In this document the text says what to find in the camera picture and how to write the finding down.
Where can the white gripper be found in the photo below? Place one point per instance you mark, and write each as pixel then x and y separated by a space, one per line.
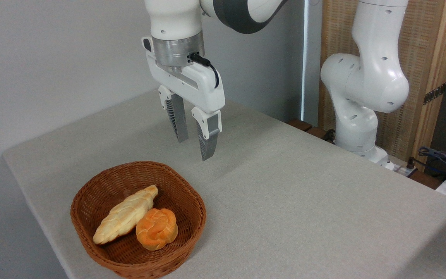
pixel 203 89

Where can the brown woven wicker basket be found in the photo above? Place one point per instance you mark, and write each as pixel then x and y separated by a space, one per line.
pixel 180 190

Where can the woven wood-framed screen panel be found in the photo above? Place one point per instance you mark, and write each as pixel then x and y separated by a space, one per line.
pixel 418 38

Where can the robot base connector plate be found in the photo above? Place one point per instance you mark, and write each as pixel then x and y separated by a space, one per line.
pixel 401 167

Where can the black metal hinge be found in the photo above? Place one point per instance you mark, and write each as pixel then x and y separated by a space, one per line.
pixel 434 93

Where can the round orange bread roll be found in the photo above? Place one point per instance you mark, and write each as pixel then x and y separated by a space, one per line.
pixel 157 229

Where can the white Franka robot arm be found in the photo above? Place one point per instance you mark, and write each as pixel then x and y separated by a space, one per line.
pixel 374 77

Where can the long braided pale bread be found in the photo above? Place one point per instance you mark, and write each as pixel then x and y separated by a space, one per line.
pixel 122 217

